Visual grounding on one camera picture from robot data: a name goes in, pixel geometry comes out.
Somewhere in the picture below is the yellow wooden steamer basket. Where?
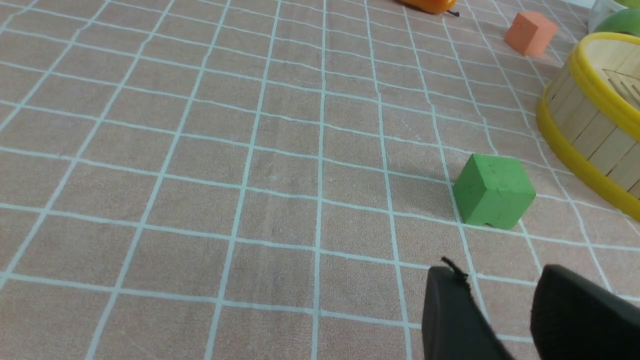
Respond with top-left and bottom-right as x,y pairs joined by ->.
536,32 -> 640,220

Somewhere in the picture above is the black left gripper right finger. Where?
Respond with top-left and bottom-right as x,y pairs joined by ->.
530,264 -> 640,360

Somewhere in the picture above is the orange foam cube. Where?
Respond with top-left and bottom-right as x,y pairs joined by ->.
503,11 -> 558,56

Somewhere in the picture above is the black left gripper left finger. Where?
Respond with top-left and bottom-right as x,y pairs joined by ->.
422,257 -> 514,360

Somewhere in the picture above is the clear plastic container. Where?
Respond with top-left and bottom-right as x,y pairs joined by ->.
587,0 -> 640,34

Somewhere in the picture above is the orange toy fruit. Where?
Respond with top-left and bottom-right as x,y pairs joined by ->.
398,0 -> 460,18

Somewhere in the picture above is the green foam cube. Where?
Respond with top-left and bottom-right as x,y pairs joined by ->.
452,153 -> 537,230

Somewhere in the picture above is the green round object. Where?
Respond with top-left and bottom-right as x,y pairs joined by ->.
592,8 -> 640,37

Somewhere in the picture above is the pink grid tablecloth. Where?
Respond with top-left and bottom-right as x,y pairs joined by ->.
0,0 -> 639,360

